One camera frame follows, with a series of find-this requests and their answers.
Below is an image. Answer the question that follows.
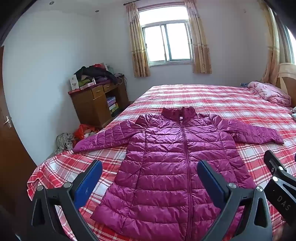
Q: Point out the white cardboard box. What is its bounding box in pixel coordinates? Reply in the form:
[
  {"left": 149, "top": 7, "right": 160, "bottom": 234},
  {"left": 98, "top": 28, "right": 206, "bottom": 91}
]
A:
[{"left": 70, "top": 74, "right": 80, "bottom": 91}]

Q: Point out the purple quilted down jacket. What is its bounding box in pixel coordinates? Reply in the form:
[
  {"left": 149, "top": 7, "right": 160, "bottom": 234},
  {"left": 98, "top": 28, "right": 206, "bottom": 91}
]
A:
[{"left": 73, "top": 107, "right": 284, "bottom": 241}]

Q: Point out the beige floral curtain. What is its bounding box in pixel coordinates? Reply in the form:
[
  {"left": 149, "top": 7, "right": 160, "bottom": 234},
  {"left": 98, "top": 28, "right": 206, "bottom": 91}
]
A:
[
  {"left": 125, "top": 2, "right": 151, "bottom": 77},
  {"left": 184, "top": 0, "right": 212, "bottom": 75}
]

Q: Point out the side window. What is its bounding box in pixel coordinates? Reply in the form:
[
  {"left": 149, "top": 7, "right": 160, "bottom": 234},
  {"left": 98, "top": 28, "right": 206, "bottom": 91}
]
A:
[{"left": 277, "top": 14, "right": 296, "bottom": 64}]

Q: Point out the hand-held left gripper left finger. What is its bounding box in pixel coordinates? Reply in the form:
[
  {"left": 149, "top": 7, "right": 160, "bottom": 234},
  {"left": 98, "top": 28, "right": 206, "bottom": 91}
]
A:
[{"left": 30, "top": 159, "right": 103, "bottom": 241}]

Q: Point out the bed with red plaid sheet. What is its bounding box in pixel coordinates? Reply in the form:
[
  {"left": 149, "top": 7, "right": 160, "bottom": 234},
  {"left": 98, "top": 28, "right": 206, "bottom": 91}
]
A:
[{"left": 26, "top": 84, "right": 296, "bottom": 241}]

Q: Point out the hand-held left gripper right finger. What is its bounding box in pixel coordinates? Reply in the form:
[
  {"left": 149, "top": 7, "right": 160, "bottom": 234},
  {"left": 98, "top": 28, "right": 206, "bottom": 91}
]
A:
[{"left": 197, "top": 159, "right": 274, "bottom": 241}]

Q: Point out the stack of boxes in desk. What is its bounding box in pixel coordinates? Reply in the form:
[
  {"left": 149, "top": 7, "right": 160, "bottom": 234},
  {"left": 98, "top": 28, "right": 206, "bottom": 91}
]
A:
[{"left": 106, "top": 96, "right": 120, "bottom": 117}]

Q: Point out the sliding glass window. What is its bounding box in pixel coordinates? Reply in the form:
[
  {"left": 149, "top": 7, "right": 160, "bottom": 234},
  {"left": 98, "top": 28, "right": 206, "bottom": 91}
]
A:
[{"left": 138, "top": 7, "right": 195, "bottom": 67}]

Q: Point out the brown wooden door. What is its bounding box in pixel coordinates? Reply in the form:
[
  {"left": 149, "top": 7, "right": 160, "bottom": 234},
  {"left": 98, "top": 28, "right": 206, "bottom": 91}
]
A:
[{"left": 0, "top": 45, "right": 38, "bottom": 223}]

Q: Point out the red plastic bag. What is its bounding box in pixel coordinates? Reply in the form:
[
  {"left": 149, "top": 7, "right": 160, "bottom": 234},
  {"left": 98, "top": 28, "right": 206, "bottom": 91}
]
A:
[{"left": 73, "top": 124, "right": 97, "bottom": 141}]

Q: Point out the black clothing pile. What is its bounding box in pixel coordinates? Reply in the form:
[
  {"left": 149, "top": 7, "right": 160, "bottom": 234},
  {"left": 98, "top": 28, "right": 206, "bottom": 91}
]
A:
[{"left": 74, "top": 65, "right": 118, "bottom": 85}]

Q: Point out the pink folded quilt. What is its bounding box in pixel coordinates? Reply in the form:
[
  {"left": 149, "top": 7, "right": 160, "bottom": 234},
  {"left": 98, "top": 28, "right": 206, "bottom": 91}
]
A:
[{"left": 247, "top": 81, "right": 292, "bottom": 107}]

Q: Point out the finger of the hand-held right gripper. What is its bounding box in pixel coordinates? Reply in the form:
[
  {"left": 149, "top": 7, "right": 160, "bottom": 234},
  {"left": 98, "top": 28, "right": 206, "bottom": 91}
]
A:
[{"left": 264, "top": 150, "right": 289, "bottom": 184}]

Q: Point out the light wooden headboard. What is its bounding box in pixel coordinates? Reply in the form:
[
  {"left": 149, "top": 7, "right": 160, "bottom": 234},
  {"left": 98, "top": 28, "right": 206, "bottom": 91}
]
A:
[{"left": 275, "top": 62, "right": 296, "bottom": 108}]

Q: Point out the grey cloth bundle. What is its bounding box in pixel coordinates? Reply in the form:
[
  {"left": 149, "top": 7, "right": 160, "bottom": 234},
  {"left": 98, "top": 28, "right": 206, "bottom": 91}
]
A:
[{"left": 55, "top": 133, "right": 76, "bottom": 155}]

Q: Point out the brown wooden desk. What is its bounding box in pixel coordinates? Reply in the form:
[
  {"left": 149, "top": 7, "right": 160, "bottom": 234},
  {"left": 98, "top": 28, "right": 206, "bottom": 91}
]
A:
[{"left": 68, "top": 75, "right": 129, "bottom": 129}]

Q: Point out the yellow curtain beside headboard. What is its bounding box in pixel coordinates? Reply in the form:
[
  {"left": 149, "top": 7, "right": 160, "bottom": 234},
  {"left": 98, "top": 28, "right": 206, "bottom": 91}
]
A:
[{"left": 261, "top": 5, "right": 281, "bottom": 85}]

